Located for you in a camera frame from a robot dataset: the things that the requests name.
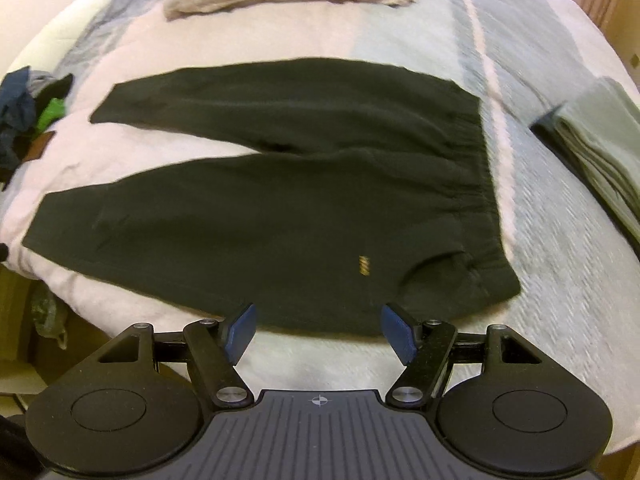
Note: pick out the green garment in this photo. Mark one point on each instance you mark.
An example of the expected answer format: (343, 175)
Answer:
(51, 113)

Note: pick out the pile of dark clothes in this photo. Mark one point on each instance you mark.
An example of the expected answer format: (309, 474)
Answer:
(15, 110)

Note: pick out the black garment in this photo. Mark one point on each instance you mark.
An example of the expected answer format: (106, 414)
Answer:
(56, 86)

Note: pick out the striped bed blanket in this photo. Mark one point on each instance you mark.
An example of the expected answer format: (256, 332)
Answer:
(550, 260)

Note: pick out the folded dark cloth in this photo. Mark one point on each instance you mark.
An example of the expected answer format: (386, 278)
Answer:
(550, 135)

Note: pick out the folded grey-green cloth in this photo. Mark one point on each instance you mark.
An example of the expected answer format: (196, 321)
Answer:
(600, 135)

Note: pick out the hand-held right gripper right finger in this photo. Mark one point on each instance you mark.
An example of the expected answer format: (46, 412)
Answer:
(398, 333)

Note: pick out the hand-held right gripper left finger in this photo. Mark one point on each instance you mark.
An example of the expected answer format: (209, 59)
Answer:
(243, 331)

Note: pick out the black pants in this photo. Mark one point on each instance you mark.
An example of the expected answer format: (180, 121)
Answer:
(310, 195)

